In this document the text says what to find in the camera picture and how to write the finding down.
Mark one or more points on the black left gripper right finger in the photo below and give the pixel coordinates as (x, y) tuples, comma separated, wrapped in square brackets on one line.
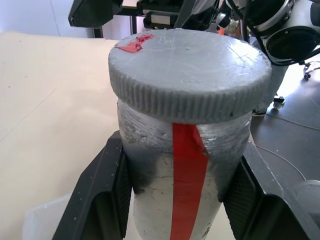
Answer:
[(260, 200)]

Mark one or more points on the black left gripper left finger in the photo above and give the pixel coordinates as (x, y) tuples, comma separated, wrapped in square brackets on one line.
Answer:
[(100, 180)]

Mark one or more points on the grey jar with red tape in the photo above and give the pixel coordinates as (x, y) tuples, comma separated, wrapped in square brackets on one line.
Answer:
[(155, 200)]

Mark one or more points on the translucent white plastic box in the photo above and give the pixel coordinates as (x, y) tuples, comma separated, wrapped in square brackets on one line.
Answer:
[(45, 217)]

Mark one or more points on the grey ribbed jar lid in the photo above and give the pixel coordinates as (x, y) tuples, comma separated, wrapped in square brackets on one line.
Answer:
[(190, 70)]

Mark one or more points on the black caster wheel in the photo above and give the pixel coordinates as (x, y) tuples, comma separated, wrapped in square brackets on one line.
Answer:
[(278, 102)]

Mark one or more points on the grey trouser leg with shoe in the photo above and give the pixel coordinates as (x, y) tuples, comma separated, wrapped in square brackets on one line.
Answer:
[(272, 85)]

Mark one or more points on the black monitor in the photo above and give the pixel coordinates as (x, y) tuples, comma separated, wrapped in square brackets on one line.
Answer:
[(92, 12)]

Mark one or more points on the black machine frame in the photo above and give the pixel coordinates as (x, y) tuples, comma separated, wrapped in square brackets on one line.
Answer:
[(172, 12)]

